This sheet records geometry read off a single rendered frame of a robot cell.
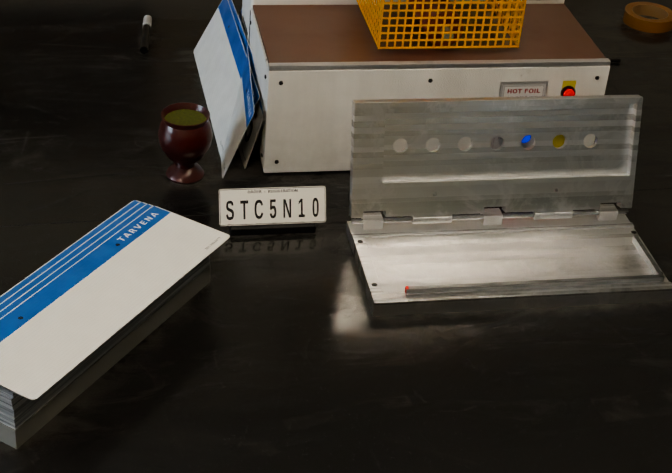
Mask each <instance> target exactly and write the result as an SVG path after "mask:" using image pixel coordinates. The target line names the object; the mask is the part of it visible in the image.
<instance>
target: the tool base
mask: <svg viewBox="0 0 672 473"><path fill-rule="evenodd" d="M625 214H628V209H617V208H616V207H615V205H614V204H601V205H600V209H595V210H584V211H573V212H572V218H566V219H539V220H534V219H533V218H532V217H534V212H529V213H502V212H501V210H500V209H499V208H487V209H484V213H480V214H475V215H452V222H451V223H433V224H412V222H413V217H393V218H383V217H382V214H381V212H375V213H363V218H361V219H351V221H347V226H346V233H347V236H348V240H349V243H350V246H351V249H352V252H353V255H354V259H355V262H356V265H357V268H358V271H359V274H360V277H361V281H362V284H363V287H364V290H365V293H366V296H367V299H368V303H369V306H370V309H371V312H372V315H373V316H390V315H409V314H429V313H448V312H468V311H487V310H507V309H526V308H546V307H565V306H585V305H604V304H624V303H643V302H663V301H672V283H671V282H669V281H668V279H667V278H666V276H665V275H664V273H663V275H664V277H665V278H664V282H654V283H633V284H612V285H592V286H571V287H550V288H529V289H509V290H488V291H467V292H447V293H426V294H406V293H405V287H406V286H425V285H447V284H468V283H489V282H510V281H532V280H553V279H574V278H595V277H616V276H638V275H653V274H652V272H651V270H650V269H649V267H648V266H647V264H646V263H645V261H644V260H643V258H642V256H641V255H640V253H639V252H638V250H637V249H636V247H635V245H634V244H633V242H632V239H633V235H637V236H638V237H639V239H640V240H641V242H642V243H643V241H642V239H641V238H640V236H639V235H638V233H636V234H633V233H631V231H636V230H635V229H634V225H633V223H632V222H630V221H629V220H628V218H627V216H626V215H625ZM358 240H362V241H363V243H358V242H357V241H358ZM643 245H644V246H645V244H644V243H643ZM645 248H646V249H647V247H646V246H645ZM647 251H648V252H649V250H648V249H647ZM649 254H650V256H651V257H652V259H653V260H654V262H655V263H656V265H657V266H658V264H657V262H656V261H655V259H654V258H653V256H652V255H651V253H650V252H649ZM658 268H659V269H660V267H659V266H658ZM660 271H661V272H662V270H661V269H660ZM372 283H377V286H372V285H371V284H372Z"/></svg>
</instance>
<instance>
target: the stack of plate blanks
mask: <svg viewBox="0 0 672 473"><path fill-rule="evenodd" d="M138 203H140V201H137V200H134V201H131V202H130V203H129V204H127V205H126V206H125V207H123V208H122V209H120V210H119V211H118V212H116V213H115V214H113V215H112V216H111V217H109V218H108V219H107V220H105V221H104V222H102V223H101V224H100V225H98V226H97V227H95V228H94V229H93V230H91V231H90V232H89V233H87V234H86V235H84V236H83V237H82V238H80V239H79V240H77V241H76V242H75V243H73V244H72V245H71V246H69V247H68V248H66V249H65V250H64V251H62V252H61V253H59V254H58V255H57V256H55V257H54V258H53V259H51V260H50V261H48V262H47V263H46V264H44V265H43V266H41V267H40V268H39V269H37V270H36V271H35V272H33V273H32V274H30V275H29V276H28V277H26V278H25V279H23V280H22V281H21V282H19V283H18V284H16V285H15V286H14V287H12V288H11V289H10V290H8V291H7V292H5V293H4V294H3V295H1V296H0V303H2V302H3V301H4V300H6V299H7V298H9V297H10V296H11V295H13V294H14V293H15V292H17V291H18V290H20V289H21V288H22V287H24V286H25V285H26V284H28V283H29V282H31V281H32V280H33V279H35V278H36V277H37V276H39V275H40V274H42V273H43V272H44V271H46V270H47V269H48V268H50V267H51V266H53V265H54V264H55V263H57V262H58V261H59V260H61V259H62V258H64V257H65V256H66V255H68V254H69V253H70V252H72V251H73V250H74V249H76V248H77V247H79V246H80V245H81V244H83V243H84V242H85V241H87V240H88V239H90V238H91V237H92V236H94V235H95V234H96V233H98V232H99V231H101V230H102V229H103V228H105V227H106V226H107V225H109V224H110V223H112V222H113V221H114V220H116V219H117V218H118V217H120V216H121V215H123V214H124V213H125V212H127V211H128V210H129V209H131V208H132V207H134V206H135V205H136V204H138ZM208 283H210V255H209V256H208V257H206V258H205V259H204V260H203V261H202V262H200V263H199V264H198V265H197V266H196V267H194V268H193V269H192V270H191V271H190V272H188V273H187V274H186V275H185V276H184V277H182V278H181V279H180V280H179V281H178V282H177V283H175V284H174V285H173V286H172V287H171V288H169V289H168V290H167V291H166V292H165V293H163V294H162V295H161V296H160V297H159V298H157V299H156V300H155V301H154V302H153V303H151V304H150V305H149V306H148V307H147V308H145V309H144V310H143V311H142V312H141V313H139V314H138V315H137V316H136V317H135V318H134V319H132V320H131V321H130V322H129V323H128V324H126V325H125V326H124V327H123V328H122V329H120V330H119V331H118V332H117V333H116V334H114V335H113V336H112V337H111V338H110V339H108V340H107V341H106V342H105V343H104V344H102V345H101V346H100V347H99V348H98V349H96V350H95V351H94V352H93V353H92V354H91V355H89V356H88V357H87V358H86V359H85V360H83V361H82V362H81V363H80V364H79V365H77V366H76V367H75V368H74V369H73V370H71V371H70V372H69V373H68V374H67V375H65V376H64V377H63V378H62V379H61V380H59V381H58V382H57V383H56V384H55V385H53V386H52V387H51V388H50V389H49V390H48V391H46V392H45V393H44V394H43V395H42V396H40V397H39V398H38V399H37V400H29V399H27V398H25V397H22V396H20V395H18V394H14V393H12V392H10V391H8V390H6V389H4V388H2V387H0V441H1V442H3V443H5V444H7V445H9V446H11V447H13V448H15V449H18V448H19V447H20V446H21V445H23V444H24V443H25V442H26V441H27V440H28V439H29V438H31V437H32V436H33V435H34V434H35V433H36V432H38V431H39V430H40V429H41V428H42V427H43V426H44V425H46V424H47V423H48V422H49V421H50V420H51V419H53V418H54V417H55V416H56V415H57V414H58V413H59V412H61V411H62V410H63V409H64V408H65V407H66V406H68V405H69V404H70V403H71V402H72V401H73V400H74V399H76V398H77V397H78V396H79V395H80V394H81V393H83V392H84V391H85V390H86V389H87V388H88V387H89V386H91V385H92V384H93V383H94V382H95V381H96V380H98V379H99V378H100V377H101V376H102V375H103V374H105V373H106V372H107V371H108V370H109V369H110V368H111V367H113V366H114V365H115V364H116V363H117V362H118V361H120V360H121V359H122V358H123V357H124V356H125V355H126V354H128V353H129V352H130V351H131V350H132V349H133V348H135V347H136V346H137V345H138V344H139V343H140V342H141V341H143V340H144V339H145V338H146V337H147V336H148V335H150V334H151V333H152V332H153V331H154V330H155V329H156V328H158V327H159V326H160V325H161V324H162V323H163V322H165V321H166V320H167V319H168V318H169V317H170V316H171V315H173V314H174V313H175V312H176V311H177V310H178V309H180V308H181V307H182V306H183V305H184V304H185V303H186V302H188V301H189V300H190V299H191V298H192V297H193V296H195V295H196V294H197V293H198V292H199V291H200V290H201V289H203V288H204V287H205V286H206V285H207V284H208Z"/></svg>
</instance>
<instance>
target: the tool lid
mask: <svg viewBox="0 0 672 473"><path fill-rule="evenodd" d="M642 105H643V97H642V96H640V95H590V96H537V97H484V98H431V99H379V100H352V126H351V161H350V196H349V215H350V217H351V218H363V211H383V214H384V215H385V217H396V216H411V217H413V222H412V224H433V223H451V222H452V214H479V213H484V207H502V210H503V211H504V212H505V213H506V212H534V217H532V218H533V219H534V220H539V219H566V218H572V212H573V210H588V209H600V205H601V203H616V202H617V204H616V205H617V206H618V207H620V208H632V201H633V192H634V182H635V172H636V163H637V153H638V143H639V134H640V124H641V114H642ZM588 134H594V135H595V137H596V140H595V143H594V144H593V145H592V146H590V147H586V146H585V145H584V138H585V137H586V136H587V135H588ZM528 135H530V136H533V138H534V143H533V145H532V146H531V147H530V148H523V147H522V145H521V142H522V139H523V138H524V137H525V136H528ZM557 135H563V136H564V137H565V142H564V144H563V145H562V146H561V147H558V148H556V147H554V146H553V139H554V137H555V136H557ZM495 136H500V137H501V138H502V140H503V142H502V145H501V147H500V148H498V149H492V148H491V147H490V141H491V139H492V138H493V137H495ZM463 137H468V138H470V140H471V145H470V147H469V148H468V149H466V150H460V149H459V147H458V142H459V140H460V139H461V138H463ZM430 138H437V139H438V141H439V146H438V148H437V149H436V150H434V151H429V150H427V149H426V142H427V141H428V140H429V139H430ZM397 139H405V140H406V142H407V146H406V148H405V150H403V151H401V152H397V151H395V150H394V148H393V145H394V142H395V141H396V140H397Z"/></svg>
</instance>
